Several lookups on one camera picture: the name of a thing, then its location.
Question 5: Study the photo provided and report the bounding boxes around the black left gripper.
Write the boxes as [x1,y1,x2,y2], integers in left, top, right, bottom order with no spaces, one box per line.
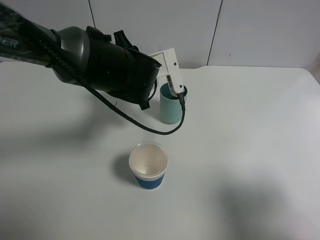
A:
[83,27,161,110]

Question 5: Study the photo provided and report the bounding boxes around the black camera cable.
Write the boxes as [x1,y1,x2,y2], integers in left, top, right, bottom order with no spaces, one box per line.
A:
[24,24,188,136]

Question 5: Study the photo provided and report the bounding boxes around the blue and white paper cup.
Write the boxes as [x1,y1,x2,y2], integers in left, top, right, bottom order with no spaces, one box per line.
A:
[128,142,169,190]

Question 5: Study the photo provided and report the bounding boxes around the teal green cup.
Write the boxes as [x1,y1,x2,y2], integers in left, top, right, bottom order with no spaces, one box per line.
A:
[160,83,183,125]

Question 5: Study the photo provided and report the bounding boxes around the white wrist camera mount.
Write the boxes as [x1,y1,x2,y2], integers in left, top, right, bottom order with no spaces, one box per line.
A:
[149,48,185,97]

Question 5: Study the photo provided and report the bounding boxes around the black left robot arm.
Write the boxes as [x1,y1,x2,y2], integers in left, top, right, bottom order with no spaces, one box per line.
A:
[0,4,161,110]

